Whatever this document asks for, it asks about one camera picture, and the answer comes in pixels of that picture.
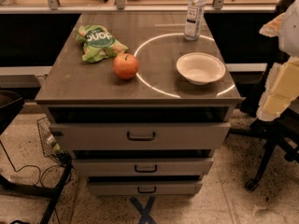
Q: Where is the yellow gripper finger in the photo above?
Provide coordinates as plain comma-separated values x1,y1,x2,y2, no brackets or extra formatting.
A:
256,60,299,121
259,13,284,37

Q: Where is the clear plastic water bottle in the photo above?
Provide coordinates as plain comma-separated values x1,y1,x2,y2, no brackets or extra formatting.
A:
184,0,206,41

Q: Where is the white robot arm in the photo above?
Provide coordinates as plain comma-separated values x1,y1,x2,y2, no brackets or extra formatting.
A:
256,0,299,121

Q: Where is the black office chair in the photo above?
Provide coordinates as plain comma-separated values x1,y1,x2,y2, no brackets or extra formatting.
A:
230,0,299,190

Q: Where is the white paper bowl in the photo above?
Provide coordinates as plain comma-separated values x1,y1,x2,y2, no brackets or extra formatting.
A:
177,52,226,85

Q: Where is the grey drawer cabinet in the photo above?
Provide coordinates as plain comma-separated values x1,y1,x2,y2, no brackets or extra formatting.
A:
34,12,246,198

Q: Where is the top grey drawer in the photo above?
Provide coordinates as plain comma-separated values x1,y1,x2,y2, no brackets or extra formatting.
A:
50,122,230,150

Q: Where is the grey drawer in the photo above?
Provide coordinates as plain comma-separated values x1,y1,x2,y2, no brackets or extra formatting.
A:
73,158,214,177
87,181,203,196
50,122,230,150

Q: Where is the red apple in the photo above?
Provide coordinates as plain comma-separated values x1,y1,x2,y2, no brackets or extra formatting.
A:
113,53,138,80

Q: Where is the middle grey drawer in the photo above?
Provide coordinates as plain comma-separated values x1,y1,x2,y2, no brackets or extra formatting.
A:
73,158,214,177

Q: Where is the green chip bag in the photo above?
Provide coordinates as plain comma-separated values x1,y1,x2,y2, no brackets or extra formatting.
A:
76,25,128,63

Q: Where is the blue tape cross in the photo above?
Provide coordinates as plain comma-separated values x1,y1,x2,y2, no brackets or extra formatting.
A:
130,197,157,224

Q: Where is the bottom grey drawer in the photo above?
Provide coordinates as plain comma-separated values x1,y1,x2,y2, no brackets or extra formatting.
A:
87,181,203,196

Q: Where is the black table left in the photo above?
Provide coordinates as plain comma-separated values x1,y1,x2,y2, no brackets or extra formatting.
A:
0,91,73,224

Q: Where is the wire mesh basket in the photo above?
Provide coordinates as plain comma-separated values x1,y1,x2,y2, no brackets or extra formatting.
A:
37,117,68,164

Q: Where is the black floor cable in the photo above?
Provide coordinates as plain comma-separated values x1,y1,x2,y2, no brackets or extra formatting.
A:
0,139,73,189

